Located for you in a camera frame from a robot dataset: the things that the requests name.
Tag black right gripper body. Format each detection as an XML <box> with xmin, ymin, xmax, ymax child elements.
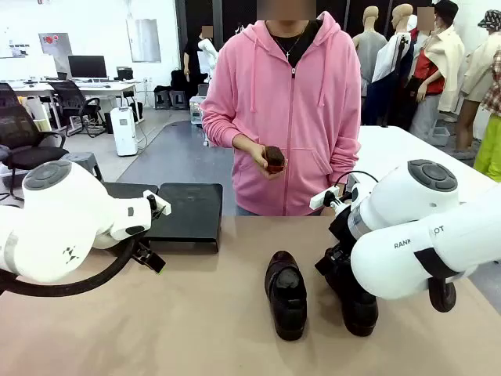
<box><xmin>315</xmin><ymin>205</ymin><xmax>356</xmax><ymax>283</ymax></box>

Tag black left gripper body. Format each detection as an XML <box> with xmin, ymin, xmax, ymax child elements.
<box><xmin>132</xmin><ymin>237</ymin><xmax>153</xmax><ymax>256</ymax></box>

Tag glossy black leather shoe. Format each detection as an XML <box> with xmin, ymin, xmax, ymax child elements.
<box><xmin>323</xmin><ymin>250</ymin><xmax>380</xmax><ymax>338</ymax></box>

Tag dark shoe with grey insole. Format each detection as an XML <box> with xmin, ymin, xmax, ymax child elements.
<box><xmin>264</xmin><ymin>250</ymin><xmax>308</xmax><ymax>341</ymax></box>

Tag brown shoe brush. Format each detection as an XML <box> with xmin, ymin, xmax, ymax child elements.
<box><xmin>263</xmin><ymin>144</ymin><xmax>287</xmax><ymax>175</ymax></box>

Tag person's right forearm pink sleeve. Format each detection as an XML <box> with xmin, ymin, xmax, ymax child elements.
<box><xmin>200</xmin><ymin>103</ymin><xmax>259</xmax><ymax>154</ymax></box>

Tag person's left forearm pink sleeve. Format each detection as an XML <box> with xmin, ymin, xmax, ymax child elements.
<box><xmin>327</xmin><ymin>131</ymin><xmax>362</xmax><ymax>190</ymax></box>

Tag black metal shoe stand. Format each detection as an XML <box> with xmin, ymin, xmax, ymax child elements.
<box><xmin>143</xmin><ymin>183</ymin><xmax>224</xmax><ymax>254</ymax></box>
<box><xmin>102</xmin><ymin>182</ymin><xmax>160</xmax><ymax>205</ymax></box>

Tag person's right hand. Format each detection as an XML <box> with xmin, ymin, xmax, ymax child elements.
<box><xmin>249</xmin><ymin>143</ymin><xmax>288</xmax><ymax>182</ymax></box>

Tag grey plastic stool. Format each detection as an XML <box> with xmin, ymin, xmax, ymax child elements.
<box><xmin>62</xmin><ymin>151</ymin><xmax>104</xmax><ymax>183</ymax></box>

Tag white side table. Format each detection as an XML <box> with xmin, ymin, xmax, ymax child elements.
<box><xmin>356</xmin><ymin>125</ymin><xmax>501</xmax><ymax>185</ymax></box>

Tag white air purifier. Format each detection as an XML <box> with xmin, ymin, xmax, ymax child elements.
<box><xmin>110</xmin><ymin>106</ymin><xmax>139</xmax><ymax>157</ymax></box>

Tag lit computer case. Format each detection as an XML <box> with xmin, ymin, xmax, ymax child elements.
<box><xmin>189</xmin><ymin>96</ymin><xmax>205</xmax><ymax>126</ymax></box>

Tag black plastic stool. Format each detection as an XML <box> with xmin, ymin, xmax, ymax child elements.
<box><xmin>170</xmin><ymin>89</ymin><xmax>189</xmax><ymax>110</ymax></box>
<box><xmin>153</xmin><ymin>89</ymin><xmax>171</xmax><ymax>110</ymax></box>

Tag person in pink hoodie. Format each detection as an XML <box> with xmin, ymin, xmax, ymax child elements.
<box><xmin>199</xmin><ymin>10</ymin><xmax>362</xmax><ymax>217</ymax></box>

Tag small black office chair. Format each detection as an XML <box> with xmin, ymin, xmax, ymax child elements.
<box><xmin>50</xmin><ymin>80</ymin><xmax>107</xmax><ymax>139</ymax></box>

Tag large black mesh office chair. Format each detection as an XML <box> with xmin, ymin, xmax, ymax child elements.
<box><xmin>0</xmin><ymin>82</ymin><xmax>70</xmax><ymax>201</ymax></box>

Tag white office desk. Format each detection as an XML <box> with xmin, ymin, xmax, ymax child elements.
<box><xmin>0</xmin><ymin>79</ymin><xmax>139</xmax><ymax>132</ymax></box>

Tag neon yellow trousers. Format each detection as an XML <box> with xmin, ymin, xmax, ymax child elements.
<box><xmin>473</xmin><ymin>114</ymin><xmax>501</xmax><ymax>183</ymax></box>

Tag mannequin in grey tank top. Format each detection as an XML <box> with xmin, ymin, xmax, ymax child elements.
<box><xmin>351</xmin><ymin>5</ymin><xmax>389</xmax><ymax>127</ymax></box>

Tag black computer monitor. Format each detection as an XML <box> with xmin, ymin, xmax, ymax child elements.
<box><xmin>67</xmin><ymin>55</ymin><xmax>108</xmax><ymax>80</ymax></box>

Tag background person in black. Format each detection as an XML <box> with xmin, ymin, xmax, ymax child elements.
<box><xmin>182</xmin><ymin>25</ymin><xmax>214</xmax><ymax>101</ymax></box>

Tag mannequin in white navy jacket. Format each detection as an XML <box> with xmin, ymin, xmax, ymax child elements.
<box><xmin>371</xmin><ymin>3</ymin><xmax>418</xmax><ymax>128</ymax></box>

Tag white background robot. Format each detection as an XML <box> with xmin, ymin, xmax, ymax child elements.
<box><xmin>197</xmin><ymin>37</ymin><xmax>220</xmax><ymax>85</ymax></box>

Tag mannequin in red top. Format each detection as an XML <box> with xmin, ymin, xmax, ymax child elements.
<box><xmin>409</xmin><ymin>0</ymin><xmax>467</xmax><ymax>136</ymax></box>

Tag grey board with red marks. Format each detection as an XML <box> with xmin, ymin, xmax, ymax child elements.
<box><xmin>38</xmin><ymin>32</ymin><xmax>74</xmax><ymax>75</ymax></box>

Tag mannequin with bucket hat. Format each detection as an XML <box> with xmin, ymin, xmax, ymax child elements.
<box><xmin>456</xmin><ymin>9</ymin><xmax>501</xmax><ymax>157</ymax></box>

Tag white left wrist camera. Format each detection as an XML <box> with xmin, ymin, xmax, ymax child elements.
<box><xmin>142</xmin><ymin>190</ymin><xmax>173</xmax><ymax>216</ymax></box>

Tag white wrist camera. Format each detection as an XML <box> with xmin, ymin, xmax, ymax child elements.
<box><xmin>142</xmin><ymin>190</ymin><xmax>173</xmax><ymax>216</ymax></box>
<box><xmin>309</xmin><ymin>186</ymin><xmax>341</xmax><ymax>209</ymax></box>

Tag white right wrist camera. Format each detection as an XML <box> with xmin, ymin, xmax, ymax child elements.
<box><xmin>309</xmin><ymin>186</ymin><xmax>341</xmax><ymax>209</ymax></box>

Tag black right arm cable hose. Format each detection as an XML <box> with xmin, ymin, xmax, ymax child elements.
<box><xmin>427</xmin><ymin>275</ymin><xmax>457</xmax><ymax>313</ymax></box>

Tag silver cross necklace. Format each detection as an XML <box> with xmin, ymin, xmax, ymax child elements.
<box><xmin>273</xmin><ymin>33</ymin><xmax>308</xmax><ymax>62</ymax></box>

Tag white wall panel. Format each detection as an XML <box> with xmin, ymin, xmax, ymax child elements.
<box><xmin>126</xmin><ymin>17</ymin><xmax>162</xmax><ymax>63</ymax></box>

